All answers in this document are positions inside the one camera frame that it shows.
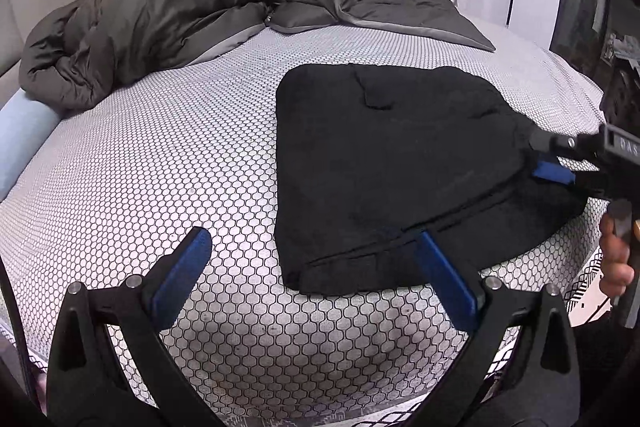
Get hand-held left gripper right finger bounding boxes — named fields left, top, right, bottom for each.
left=416, top=231, right=582, bottom=427

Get grey duvet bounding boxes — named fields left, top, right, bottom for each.
left=19, top=0, right=497, bottom=110

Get beige padded headboard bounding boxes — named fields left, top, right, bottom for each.
left=0, top=0, right=112, bottom=108

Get person's right hand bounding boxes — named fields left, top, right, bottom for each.
left=598, top=211, right=637, bottom=299

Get light blue bolster pillow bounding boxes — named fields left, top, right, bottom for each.
left=0, top=88, right=64, bottom=202

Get white hexagon patterned bed sheet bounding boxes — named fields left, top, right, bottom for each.
left=0, top=14, right=608, bottom=423

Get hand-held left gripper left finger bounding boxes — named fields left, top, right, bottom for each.
left=46, top=227, right=227, bottom=427

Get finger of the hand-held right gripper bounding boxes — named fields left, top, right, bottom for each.
left=528, top=126, right=607, bottom=161
left=531, top=161, right=610, bottom=200

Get black and white patterned rug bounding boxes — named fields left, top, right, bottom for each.
left=215, top=251, right=608, bottom=427

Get black pants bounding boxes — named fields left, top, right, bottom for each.
left=273, top=63, right=589, bottom=296

